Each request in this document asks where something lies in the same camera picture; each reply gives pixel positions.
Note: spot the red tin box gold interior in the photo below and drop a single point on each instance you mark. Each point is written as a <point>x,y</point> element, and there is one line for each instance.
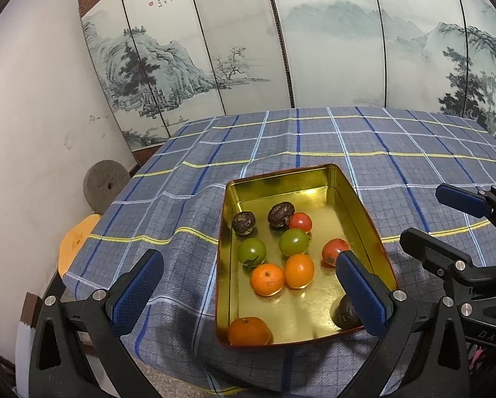
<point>314,306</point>

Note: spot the painted landscape folding screen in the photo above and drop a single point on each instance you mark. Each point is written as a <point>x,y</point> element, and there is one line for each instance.
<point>314,41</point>

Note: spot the green tomato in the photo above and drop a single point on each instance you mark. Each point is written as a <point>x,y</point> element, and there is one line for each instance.
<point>293,241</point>
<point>251,251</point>

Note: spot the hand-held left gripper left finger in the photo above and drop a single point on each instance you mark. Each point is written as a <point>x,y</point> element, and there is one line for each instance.
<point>138,290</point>

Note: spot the orange tangerine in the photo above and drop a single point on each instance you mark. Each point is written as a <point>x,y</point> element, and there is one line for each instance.
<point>248,331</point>
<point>299,270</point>
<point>267,280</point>

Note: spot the brown water chestnut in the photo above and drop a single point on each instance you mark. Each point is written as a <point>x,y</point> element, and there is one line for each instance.
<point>244,222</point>
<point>281,214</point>
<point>345,313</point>

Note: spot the grey round stone disc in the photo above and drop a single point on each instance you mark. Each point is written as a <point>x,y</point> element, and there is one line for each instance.
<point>105,186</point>

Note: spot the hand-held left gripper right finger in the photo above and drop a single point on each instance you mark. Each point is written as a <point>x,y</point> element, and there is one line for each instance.
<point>362,294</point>

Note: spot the pink ribbon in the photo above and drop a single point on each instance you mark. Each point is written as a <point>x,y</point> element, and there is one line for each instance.
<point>479,358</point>

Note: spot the blue plaid tablecloth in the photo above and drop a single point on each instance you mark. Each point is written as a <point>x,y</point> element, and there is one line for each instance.
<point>190,182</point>

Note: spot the brown cardboard box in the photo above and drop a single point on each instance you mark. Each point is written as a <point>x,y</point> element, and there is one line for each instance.
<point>32,309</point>

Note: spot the red tomato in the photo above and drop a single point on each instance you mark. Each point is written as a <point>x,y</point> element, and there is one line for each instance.
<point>301,222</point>
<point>333,251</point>

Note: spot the orange round stool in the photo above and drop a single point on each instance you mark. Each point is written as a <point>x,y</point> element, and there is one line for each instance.
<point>75,242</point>

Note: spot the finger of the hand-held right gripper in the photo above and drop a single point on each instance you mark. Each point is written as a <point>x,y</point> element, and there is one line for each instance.
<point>434,253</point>
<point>459,199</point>

